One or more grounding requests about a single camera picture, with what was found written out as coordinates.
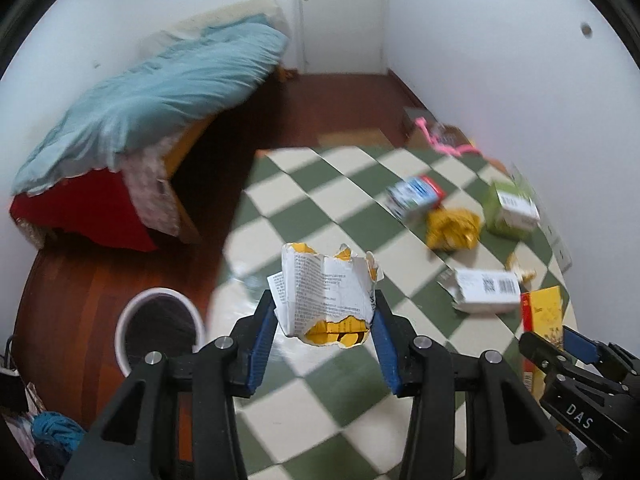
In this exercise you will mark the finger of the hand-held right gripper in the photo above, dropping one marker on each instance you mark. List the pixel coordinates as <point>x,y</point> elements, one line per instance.
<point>542,352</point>
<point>582,345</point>

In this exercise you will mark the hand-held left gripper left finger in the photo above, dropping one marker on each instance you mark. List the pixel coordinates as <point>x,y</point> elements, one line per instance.
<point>262,347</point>

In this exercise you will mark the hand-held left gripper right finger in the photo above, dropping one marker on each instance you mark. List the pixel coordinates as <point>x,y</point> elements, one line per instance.
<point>385,347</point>

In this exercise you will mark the red and yellow box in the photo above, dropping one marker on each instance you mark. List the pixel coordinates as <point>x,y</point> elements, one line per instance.
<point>542,310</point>

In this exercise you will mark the small gold wrapper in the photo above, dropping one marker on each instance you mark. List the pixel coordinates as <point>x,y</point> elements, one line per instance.
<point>522,271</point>

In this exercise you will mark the white box with barcode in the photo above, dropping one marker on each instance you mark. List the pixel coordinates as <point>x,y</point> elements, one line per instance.
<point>485,290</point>

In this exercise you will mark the torn white and yellow carton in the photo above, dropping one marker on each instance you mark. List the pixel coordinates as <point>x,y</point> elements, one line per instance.
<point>325,285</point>

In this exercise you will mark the white round waste bin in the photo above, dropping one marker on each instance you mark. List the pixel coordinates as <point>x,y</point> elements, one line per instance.
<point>160,322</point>

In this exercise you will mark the yellow wrapper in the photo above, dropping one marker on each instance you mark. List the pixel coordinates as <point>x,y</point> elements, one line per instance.
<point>452,230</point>

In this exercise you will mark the green box with white label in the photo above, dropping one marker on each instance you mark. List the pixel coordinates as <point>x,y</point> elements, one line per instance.
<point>500,210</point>

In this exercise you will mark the blue and white drink carton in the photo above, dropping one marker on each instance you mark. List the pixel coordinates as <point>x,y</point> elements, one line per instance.
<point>412,197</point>

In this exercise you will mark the green checkered tablecloth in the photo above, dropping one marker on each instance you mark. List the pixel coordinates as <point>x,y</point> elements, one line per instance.
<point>310,205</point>

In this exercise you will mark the checked patterned mattress cover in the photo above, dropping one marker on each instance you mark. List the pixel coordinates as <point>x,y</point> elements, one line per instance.
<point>150,190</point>

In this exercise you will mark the pink plush toy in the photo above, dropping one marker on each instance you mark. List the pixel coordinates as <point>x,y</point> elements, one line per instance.
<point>450,149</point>

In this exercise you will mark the flat brown cardboard box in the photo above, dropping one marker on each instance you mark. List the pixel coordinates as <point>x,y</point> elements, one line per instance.
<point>355,137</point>

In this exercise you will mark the blue garment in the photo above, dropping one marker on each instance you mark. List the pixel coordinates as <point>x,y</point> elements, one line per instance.
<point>57,430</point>

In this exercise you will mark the cardboard box under pink toy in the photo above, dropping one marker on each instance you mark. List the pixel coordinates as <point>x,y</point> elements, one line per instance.
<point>452,135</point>

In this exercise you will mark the red bed sheet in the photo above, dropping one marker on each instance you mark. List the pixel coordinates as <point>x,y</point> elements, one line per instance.
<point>85,210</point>

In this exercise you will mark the dark clothes pile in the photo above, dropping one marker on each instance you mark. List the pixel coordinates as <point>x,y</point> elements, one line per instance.
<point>52,462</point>

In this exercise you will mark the pink and white cloth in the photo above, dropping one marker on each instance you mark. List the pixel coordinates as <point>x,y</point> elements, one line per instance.
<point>22,430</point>

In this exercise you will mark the black bag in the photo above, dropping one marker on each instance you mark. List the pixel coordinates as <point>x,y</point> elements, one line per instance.
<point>11,387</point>

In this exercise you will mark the light blue duvet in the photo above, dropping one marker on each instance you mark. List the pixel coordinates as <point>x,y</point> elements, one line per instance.
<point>150,95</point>

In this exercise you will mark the white door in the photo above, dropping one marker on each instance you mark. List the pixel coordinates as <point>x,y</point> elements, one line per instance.
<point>345,15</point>

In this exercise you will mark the cream pillow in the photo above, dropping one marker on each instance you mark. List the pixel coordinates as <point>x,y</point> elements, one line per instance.
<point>220,12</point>

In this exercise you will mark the white wall socket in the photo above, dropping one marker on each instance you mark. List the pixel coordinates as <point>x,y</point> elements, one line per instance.
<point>560,250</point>

